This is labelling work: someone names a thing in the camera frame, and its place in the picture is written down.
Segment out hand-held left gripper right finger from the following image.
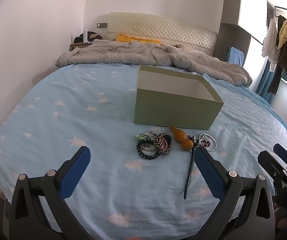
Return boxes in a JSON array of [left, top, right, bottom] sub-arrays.
[[191, 146, 276, 240]]

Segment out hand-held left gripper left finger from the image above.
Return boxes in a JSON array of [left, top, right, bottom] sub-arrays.
[[8, 146, 91, 240]]

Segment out black flowered hair stick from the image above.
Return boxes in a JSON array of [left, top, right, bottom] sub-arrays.
[[184, 135, 199, 200]]

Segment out silver bangle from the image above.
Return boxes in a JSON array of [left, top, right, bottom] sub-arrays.
[[198, 133, 218, 151]]

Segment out green cardboard box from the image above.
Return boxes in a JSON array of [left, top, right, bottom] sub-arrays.
[[133, 64, 224, 130]]

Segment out orange gourd ornament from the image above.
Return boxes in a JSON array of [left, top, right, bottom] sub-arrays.
[[170, 126, 194, 150]]

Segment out black patterned bangle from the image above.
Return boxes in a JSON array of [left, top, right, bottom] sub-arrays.
[[154, 133, 173, 155]]

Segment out blue printed bed sheet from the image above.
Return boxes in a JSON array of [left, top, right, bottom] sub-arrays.
[[0, 64, 287, 240]]

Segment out blue curtain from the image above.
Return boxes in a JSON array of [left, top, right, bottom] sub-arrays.
[[255, 60, 284, 104]]

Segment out dark hanging scarf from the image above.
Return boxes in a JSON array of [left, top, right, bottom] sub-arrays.
[[267, 15, 287, 95]]

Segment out blue towel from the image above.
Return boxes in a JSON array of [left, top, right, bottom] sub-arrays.
[[227, 46, 244, 67]]

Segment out white hanging shirt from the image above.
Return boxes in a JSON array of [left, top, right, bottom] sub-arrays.
[[262, 19, 280, 72]]

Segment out wooden nightstand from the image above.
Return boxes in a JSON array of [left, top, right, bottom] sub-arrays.
[[70, 42, 92, 52]]

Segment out grey cabinet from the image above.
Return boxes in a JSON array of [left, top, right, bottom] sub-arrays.
[[214, 0, 268, 65]]

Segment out grey duvet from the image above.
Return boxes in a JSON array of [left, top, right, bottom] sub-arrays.
[[56, 39, 253, 87]]

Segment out yellow pillow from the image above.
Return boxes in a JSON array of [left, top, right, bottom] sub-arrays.
[[115, 33, 161, 44]]

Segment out cream quilted headboard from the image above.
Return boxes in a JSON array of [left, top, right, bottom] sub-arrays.
[[108, 12, 218, 55]]

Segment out black coil hair tie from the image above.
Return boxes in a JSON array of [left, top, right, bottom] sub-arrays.
[[136, 140, 160, 160]]

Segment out silver bead bracelet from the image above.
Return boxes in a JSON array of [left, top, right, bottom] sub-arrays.
[[140, 142, 156, 153]]

